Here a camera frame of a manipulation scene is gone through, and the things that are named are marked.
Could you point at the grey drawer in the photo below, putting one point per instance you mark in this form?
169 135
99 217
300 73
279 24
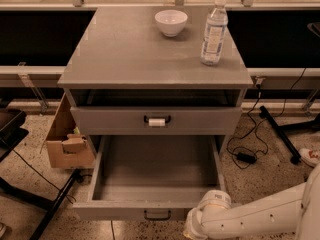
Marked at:
155 178
134 120

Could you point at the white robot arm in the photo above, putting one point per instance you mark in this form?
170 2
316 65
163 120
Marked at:
296 210

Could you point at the grey top drawer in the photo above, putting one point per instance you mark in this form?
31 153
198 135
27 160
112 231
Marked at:
134 120

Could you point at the grey drawer cabinet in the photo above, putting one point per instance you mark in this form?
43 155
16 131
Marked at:
123 60

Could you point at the black metal stand leg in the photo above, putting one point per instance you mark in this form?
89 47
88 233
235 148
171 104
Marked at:
295 159

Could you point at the white red sneaker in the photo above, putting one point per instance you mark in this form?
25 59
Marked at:
310 157

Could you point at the clear plastic water bottle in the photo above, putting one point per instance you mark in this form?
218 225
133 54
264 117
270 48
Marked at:
214 33

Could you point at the brown cardboard box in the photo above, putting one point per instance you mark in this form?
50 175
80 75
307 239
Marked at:
66 147

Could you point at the white ceramic bowl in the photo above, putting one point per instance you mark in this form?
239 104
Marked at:
171 22

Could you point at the black chair base left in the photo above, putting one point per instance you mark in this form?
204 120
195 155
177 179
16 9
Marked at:
28 168

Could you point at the white tape on handle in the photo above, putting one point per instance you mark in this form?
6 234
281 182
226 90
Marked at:
156 122

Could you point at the clear acrylic bracket left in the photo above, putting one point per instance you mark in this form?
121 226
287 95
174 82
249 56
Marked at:
25 77

